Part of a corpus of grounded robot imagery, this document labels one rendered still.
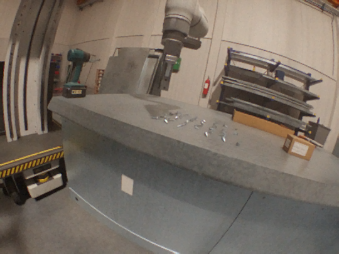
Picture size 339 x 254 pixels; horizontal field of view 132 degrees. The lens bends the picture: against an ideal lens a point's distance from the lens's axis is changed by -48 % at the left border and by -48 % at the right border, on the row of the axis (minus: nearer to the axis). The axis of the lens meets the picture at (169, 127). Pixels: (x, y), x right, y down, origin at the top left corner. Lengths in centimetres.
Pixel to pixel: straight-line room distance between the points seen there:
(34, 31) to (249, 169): 130
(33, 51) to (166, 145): 106
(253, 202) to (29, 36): 141
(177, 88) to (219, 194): 514
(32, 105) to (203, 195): 115
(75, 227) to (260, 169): 89
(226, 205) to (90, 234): 70
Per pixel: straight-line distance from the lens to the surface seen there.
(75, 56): 74
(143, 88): 336
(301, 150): 63
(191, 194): 47
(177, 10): 50
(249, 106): 410
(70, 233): 92
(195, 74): 533
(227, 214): 50
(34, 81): 118
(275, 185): 39
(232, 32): 564
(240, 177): 35
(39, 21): 122
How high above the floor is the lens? 77
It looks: 16 degrees down
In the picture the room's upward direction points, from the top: 12 degrees clockwise
